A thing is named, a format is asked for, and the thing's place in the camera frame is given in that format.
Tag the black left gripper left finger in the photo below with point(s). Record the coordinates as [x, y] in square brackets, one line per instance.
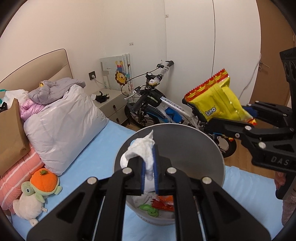
[95, 210]

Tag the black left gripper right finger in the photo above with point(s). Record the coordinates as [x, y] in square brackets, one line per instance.
[203, 210]

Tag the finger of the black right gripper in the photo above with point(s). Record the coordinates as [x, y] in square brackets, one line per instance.
[269, 112]
[230, 128]

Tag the yellow snack packet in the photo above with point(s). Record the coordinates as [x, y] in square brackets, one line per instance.
[215, 99]

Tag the white tissue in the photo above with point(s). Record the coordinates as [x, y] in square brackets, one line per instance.
[142, 147]

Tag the grey metal trash bin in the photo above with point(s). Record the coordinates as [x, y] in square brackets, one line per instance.
[188, 149]

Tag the right hand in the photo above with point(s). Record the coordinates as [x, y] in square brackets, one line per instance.
[285, 190]

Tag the white plush seal toy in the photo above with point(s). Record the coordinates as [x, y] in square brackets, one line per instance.
[28, 208]

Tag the green orange plush turtle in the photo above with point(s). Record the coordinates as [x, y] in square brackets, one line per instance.
[42, 184]

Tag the red wrapper in bin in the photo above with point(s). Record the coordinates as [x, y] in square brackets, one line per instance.
[165, 203]

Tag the pink striped folded quilt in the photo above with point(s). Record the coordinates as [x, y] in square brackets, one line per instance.
[12, 179]

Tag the brown wooden door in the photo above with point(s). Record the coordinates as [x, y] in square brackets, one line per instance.
[276, 36]

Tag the white children's bicycle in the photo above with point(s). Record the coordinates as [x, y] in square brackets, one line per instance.
[153, 104]

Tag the white plastic-wrapped pillow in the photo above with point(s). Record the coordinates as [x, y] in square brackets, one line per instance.
[63, 129]

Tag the brown paper bag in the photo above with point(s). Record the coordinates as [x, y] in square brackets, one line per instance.
[14, 142]

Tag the pink shiny garment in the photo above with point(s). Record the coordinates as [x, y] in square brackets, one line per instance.
[28, 108]

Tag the grey bedside cabinet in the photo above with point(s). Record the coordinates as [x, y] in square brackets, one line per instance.
[114, 106]

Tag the black object on cabinet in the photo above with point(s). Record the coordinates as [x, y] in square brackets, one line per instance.
[102, 97]

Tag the lion cartoon board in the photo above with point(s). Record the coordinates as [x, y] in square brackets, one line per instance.
[117, 72]

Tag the grey lilac jacket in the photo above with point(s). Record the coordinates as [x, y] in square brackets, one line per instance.
[51, 91]

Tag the beige bed headboard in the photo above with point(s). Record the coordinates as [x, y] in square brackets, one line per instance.
[51, 66]

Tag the wall power socket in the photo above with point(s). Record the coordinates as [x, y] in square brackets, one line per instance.
[92, 75]

